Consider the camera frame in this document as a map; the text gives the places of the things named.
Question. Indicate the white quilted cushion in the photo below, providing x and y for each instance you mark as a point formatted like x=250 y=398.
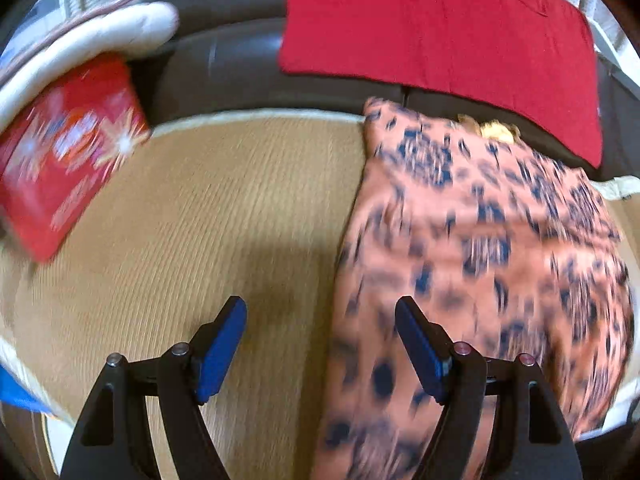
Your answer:
x=100 y=35

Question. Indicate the red towel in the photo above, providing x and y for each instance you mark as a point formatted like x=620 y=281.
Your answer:
x=430 y=25

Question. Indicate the blue package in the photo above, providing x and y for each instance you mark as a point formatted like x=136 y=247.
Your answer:
x=17 y=392

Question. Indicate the tan woven mat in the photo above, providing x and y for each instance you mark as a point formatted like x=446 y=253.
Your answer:
x=200 y=220

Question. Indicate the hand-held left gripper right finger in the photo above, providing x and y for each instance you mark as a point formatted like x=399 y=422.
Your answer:
x=421 y=352

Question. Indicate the dark brown sofa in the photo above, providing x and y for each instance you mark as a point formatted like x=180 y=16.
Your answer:
x=220 y=70

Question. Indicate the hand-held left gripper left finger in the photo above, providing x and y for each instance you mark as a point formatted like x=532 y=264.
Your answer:
x=224 y=352

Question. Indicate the red printed tin box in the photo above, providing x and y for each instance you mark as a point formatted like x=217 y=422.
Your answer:
x=65 y=160

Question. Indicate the grey metal frame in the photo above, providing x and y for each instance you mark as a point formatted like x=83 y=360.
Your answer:
x=610 y=45

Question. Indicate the orange floral garment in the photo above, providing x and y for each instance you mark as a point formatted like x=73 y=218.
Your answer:
x=475 y=260

